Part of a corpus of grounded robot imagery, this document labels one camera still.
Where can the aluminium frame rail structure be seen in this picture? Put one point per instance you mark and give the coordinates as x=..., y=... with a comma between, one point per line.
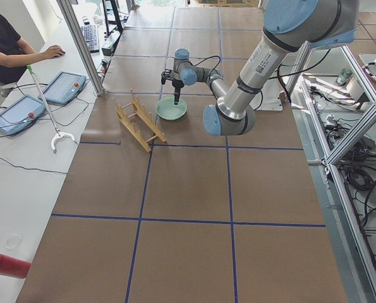
x=334, y=103

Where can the person in black shirt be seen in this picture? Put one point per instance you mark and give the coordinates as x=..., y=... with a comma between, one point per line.
x=15, y=54

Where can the aluminium frame post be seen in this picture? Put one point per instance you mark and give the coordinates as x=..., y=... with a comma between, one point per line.
x=73, y=25

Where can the green plate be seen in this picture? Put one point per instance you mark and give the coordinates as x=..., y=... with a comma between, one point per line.
x=168, y=110

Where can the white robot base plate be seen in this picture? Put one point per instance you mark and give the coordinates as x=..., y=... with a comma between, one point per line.
x=269, y=97

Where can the red cylinder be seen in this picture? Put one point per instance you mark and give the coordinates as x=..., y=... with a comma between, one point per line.
x=12, y=267

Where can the black keyboard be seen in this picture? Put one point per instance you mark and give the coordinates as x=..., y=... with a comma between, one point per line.
x=91, y=37

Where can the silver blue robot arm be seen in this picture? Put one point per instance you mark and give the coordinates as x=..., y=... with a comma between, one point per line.
x=287, y=26

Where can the reacher grabber tool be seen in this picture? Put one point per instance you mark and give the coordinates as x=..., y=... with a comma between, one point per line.
x=60, y=135

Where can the far blue teach pendant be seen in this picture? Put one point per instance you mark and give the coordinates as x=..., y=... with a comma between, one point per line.
x=64, y=88

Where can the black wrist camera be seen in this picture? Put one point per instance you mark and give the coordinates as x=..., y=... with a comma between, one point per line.
x=166, y=75

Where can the near blue teach pendant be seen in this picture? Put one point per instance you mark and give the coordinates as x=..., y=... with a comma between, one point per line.
x=20, y=114

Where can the blue teach pendant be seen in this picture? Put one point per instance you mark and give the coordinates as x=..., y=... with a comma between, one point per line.
x=20, y=114
x=64, y=88

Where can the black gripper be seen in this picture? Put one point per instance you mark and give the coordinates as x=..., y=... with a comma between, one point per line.
x=176, y=84

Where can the wooden plate rack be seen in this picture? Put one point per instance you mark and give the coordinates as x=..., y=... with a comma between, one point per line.
x=133, y=115

